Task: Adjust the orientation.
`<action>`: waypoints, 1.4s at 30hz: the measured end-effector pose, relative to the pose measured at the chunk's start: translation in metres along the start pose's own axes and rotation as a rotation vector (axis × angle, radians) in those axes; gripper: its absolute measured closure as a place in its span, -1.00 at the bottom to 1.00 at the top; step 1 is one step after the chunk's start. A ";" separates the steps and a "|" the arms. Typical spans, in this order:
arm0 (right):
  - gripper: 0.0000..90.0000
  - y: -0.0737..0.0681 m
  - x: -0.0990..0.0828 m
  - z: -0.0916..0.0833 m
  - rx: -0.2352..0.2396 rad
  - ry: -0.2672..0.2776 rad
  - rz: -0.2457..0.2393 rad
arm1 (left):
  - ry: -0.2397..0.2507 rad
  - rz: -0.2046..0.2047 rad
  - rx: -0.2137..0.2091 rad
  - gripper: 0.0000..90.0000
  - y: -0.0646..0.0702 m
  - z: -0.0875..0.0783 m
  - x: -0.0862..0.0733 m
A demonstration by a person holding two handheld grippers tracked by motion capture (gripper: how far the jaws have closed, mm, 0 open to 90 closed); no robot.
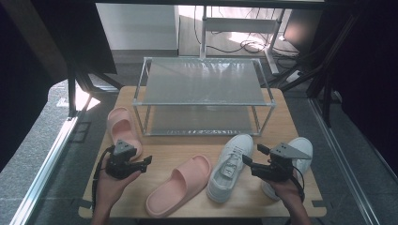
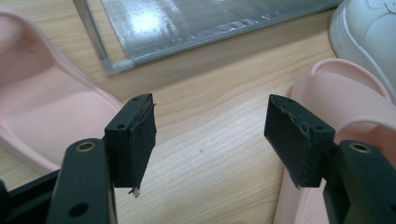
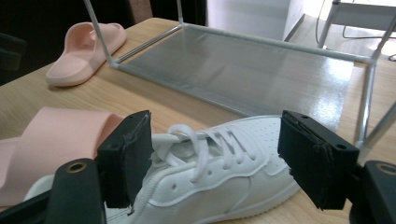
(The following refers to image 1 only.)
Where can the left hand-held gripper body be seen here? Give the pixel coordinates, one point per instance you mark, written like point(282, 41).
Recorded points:
point(122, 165)

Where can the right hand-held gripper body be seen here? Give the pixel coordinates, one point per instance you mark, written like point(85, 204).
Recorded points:
point(277, 170)

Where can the white sneaker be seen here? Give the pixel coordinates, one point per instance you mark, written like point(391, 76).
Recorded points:
point(228, 175)
point(302, 145)

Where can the pink slipper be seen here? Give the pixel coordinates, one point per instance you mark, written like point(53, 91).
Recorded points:
point(122, 128)
point(178, 187)

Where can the clear two-tier shoe rack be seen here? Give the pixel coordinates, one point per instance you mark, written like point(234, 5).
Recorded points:
point(203, 81)

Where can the person's right hand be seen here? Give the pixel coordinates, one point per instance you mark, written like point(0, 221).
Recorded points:
point(291, 193)

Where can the person's left hand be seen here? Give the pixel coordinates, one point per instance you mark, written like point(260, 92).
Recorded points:
point(108, 190)

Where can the black metal stand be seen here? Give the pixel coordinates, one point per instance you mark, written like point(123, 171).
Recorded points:
point(72, 93)
point(327, 103)

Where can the white power strip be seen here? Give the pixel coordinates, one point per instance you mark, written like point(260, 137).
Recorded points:
point(294, 76)

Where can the black computer case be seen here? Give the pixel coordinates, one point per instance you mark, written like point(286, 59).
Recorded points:
point(300, 34)

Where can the white cabinet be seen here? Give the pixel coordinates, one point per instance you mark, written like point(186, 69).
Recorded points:
point(137, 28)

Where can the black curtain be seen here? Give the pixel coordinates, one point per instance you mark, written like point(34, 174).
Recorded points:
point(84, 34)
point(375, 78)

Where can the aluminium rail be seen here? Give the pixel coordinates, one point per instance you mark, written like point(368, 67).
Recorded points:
point(47, 170)
point(343, 162)

